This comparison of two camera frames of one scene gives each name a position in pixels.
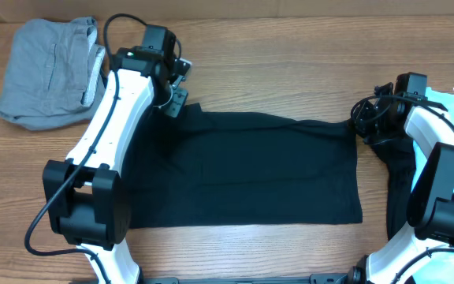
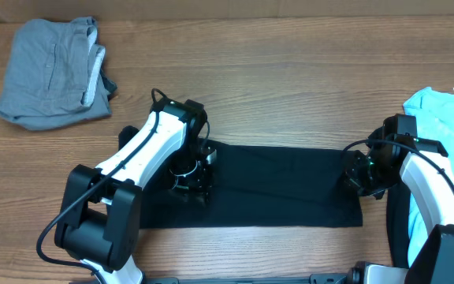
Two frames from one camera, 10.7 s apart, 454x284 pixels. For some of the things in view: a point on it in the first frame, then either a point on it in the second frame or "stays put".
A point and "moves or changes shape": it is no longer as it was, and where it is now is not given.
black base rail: x=323 y=278 stays put
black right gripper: x=362 y=130 → x=351 y=177
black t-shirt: x=190 y=166 moves or changes shape
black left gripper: x=175 y=109 → x=202 y=184
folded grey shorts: x=54 y=73 stays put
